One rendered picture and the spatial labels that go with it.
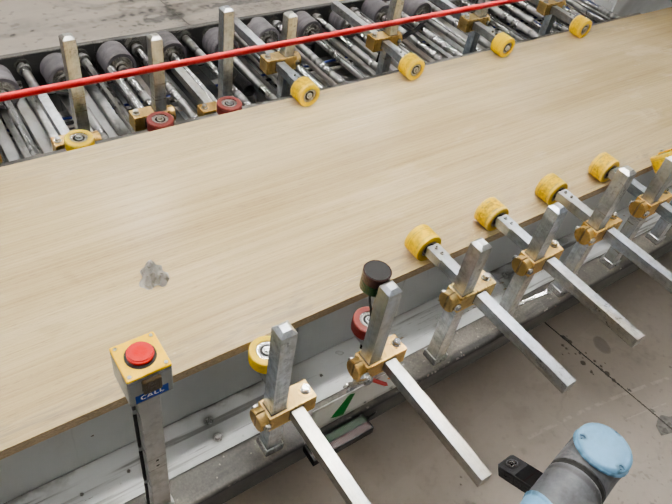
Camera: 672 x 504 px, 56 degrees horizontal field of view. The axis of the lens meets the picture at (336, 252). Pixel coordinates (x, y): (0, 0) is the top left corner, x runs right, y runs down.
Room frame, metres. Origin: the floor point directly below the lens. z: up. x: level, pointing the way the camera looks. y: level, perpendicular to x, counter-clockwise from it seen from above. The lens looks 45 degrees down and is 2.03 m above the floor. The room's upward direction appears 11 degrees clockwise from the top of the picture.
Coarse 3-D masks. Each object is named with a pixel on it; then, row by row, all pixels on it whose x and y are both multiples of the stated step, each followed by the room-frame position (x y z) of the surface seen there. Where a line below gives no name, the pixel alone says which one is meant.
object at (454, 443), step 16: (384, 368) 0.86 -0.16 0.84; (400, 368) 0.86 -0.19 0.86; (400, 384) 0.82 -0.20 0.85; (416, 384) 0.83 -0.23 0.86; (416, 400) 0.78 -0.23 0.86; (432, 416) 0.75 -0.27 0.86; (448, 432) 0.72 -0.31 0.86; (448, 448) 0.70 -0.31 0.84; (464, 448) 0.69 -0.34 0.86; (464, 464) 0.66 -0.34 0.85; (480, 464) 0.66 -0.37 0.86; (480, 480) 0.63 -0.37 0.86
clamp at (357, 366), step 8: (392, 336) 0.94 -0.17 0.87; (384, 352) 0.89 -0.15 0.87; (392, 352) 0.89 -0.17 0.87; (400, 352) 0.90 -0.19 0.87; (352, 360) 0.85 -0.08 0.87; (360, 360) 0.85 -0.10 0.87; (384, 360) 0.87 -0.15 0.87; (400, 360) 0.90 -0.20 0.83; (352, 368) 0.84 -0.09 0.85; (360, 368) 0.83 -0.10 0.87; (368, 368) 0.84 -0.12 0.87; (376, 368) 0.85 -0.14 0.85; (352, 376) 0.84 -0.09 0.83; (360, 376) 0.82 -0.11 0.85
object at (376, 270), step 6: (366, 264) 0.91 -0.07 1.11; (372, 264) 0.92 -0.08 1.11; (378, 264) 0.92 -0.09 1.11; (384, 264) 0.92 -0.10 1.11; (366, 270) 0.90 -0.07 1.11; (372, 270) 0.90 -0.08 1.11; (378, 270) 0.90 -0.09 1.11; (384, 270) 0.91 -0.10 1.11; (372, 276) 0.88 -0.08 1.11; (378, 276) 0.89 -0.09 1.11; (384, 276) 0.89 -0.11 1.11; (372, 306) 0.87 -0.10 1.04
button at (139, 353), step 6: (138, 342) 0.54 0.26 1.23; (144, 342) 0.54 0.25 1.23; (132, 348) 0.53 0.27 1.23; (138, 348) 0.53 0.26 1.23; (144, 348) 0.53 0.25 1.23; (150, 348) 0.54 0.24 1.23; (126, 354) 0.52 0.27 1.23; (132, 354) 0.52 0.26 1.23; (138, 354) 0.52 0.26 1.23; (144, 354) 0.52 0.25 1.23; (150, 354) 0.52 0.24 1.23; (132, 360) 0.51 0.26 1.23; (138, 360) 0.51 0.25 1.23; (144, 360) 0.51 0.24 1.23; (150, 360) 0.52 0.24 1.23
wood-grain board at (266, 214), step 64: (448, 64) 2.25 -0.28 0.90; (512, 64) 2.35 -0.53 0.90; (576, 64) 2.46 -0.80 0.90; (640, 64) 2.58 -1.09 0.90; (192, 128) 1.54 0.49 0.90; (256, 128) 1.61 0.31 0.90; (320, 128) 1.67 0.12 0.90; (384, 128) 1.74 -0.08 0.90; (448, 128) 1.82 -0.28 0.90; (512, 128) 1.89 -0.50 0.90; (576, 128) 1.97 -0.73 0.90; (640, 128) 2.06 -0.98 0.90; (0, 192) 1.12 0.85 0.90; (64, 192) 1.17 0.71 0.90; (128, 192) 1.21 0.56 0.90; (192, 192) 1.26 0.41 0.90; (256, 192) 1.31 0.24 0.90; (320, 192) 1.37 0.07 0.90; (384, 192) 1.42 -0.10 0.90; (448, 192) 1.48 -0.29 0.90; (512, 192) 1.54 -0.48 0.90; (576, 192) 1.60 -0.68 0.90; (0, 256) 0.92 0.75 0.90; (64, 256) 0.96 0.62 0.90; (128, 256) 1.00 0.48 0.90; (192, 256) 1.04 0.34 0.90; (256, 256) 1.08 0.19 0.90; (320, 256) 1.12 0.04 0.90; (384, 256) 1.16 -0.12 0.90; (0, 320) 0.75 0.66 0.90; (64, 320) 0.78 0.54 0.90; (128, 320) 0.82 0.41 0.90; (192, 320) 0.85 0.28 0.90; (256, 320) 0.88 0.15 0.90; (0, 384) 0.61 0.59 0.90; (64, 384) 0.64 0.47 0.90; (0, 448) 0.49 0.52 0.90
